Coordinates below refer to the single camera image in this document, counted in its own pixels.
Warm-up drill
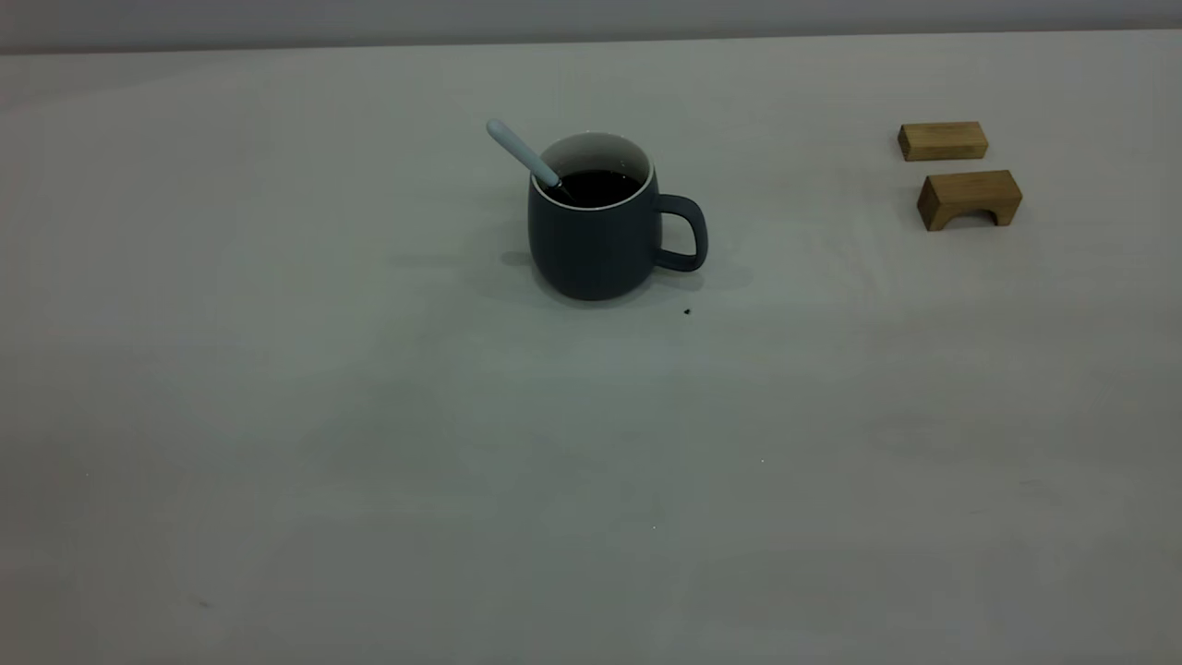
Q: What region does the dark grey mug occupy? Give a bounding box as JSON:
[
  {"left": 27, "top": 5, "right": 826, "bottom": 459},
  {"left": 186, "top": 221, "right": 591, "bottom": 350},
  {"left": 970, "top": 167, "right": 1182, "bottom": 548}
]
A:
[{"left": 527, "top": 131, "right": 710, "bottom": 302}]

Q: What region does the metal spoon with white handle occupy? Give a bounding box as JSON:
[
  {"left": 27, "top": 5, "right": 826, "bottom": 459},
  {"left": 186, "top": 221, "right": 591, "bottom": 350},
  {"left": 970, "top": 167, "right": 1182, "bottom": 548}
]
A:
[{"left": 486, "top": 118, "right": 579, "bottom": 205}]

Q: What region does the flat rectangular wooden block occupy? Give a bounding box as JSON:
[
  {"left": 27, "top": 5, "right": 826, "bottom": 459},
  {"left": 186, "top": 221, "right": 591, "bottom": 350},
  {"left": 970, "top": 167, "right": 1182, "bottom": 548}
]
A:
[{"left": 898, "top": 121, "right": 989, "bottom": 162}]

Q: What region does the arched wooden block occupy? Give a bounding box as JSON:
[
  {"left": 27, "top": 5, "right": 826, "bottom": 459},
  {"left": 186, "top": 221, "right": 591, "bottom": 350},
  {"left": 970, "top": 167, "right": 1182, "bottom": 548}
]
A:
[{"left": 917, "top": 169, "right": 1023, "bottom": 232}]

